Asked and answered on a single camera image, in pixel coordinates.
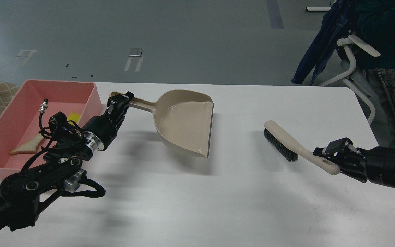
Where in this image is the seated person in teal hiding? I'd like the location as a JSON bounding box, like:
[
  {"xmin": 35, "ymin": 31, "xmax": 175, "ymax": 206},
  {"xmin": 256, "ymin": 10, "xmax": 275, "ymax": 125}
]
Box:
[{"xmin": 355, "ymin": 0, "xmax": 395, "ymax": 148}]

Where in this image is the beige plastic dustpan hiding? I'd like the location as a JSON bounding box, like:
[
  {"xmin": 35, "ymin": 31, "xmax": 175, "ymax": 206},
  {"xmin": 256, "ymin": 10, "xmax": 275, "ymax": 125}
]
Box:
[{"xmin": 129, "ymin": 89, "xmax": 214, "ymax": 158}]

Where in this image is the beige hand brush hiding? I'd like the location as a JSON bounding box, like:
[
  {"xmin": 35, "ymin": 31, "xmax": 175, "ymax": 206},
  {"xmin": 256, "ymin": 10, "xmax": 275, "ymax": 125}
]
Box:
[{"xmin": 264, "ymin": 120, "xmax": 340, "ymax": 175}]

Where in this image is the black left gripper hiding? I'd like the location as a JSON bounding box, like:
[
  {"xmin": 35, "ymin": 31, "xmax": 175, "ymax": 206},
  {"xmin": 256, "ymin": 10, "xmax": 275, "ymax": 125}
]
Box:
[{"xmin": 82, "ymin": 91, "xmax": 134, "ymax": 151}]

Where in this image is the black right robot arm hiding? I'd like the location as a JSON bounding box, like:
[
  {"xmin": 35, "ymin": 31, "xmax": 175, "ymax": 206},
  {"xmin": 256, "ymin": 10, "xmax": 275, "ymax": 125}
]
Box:
[{"xmin": 313, "ymin": 138, "xmax": 395, "ymax": 188}]

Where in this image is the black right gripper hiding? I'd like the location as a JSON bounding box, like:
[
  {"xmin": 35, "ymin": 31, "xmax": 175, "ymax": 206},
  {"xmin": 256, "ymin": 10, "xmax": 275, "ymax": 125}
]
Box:
[{"xmin": 313, "ymin": 138, "xmax": 395, "ymax": 189}]

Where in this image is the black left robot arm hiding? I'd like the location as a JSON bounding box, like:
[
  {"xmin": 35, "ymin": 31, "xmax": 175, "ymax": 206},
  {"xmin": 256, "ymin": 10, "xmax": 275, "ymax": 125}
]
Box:
[{"xmin": 0, "ymin": 92, "xmax": 134, "ymax": 231}]

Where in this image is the blue denim jacket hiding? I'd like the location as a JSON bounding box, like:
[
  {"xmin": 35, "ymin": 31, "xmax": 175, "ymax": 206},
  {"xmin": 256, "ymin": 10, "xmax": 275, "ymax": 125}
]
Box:
[{"xmin": 291, "ymin": 0, "xmax": 356, "ymax": 84}]

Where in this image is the pink plastic bin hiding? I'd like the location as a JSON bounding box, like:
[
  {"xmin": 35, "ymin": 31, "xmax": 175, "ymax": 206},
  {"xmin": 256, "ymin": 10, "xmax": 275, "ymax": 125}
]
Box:
[{"xmin": 0, "ymin": 80, "xmax": 103, "ymax": 179}]

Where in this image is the yellow sponge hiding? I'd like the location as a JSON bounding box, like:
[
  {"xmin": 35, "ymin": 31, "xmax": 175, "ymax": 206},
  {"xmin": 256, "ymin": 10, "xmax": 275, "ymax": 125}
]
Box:
[{"xmin": 67, "ymin": 111, "xmax": 81, "ymax": 124}]

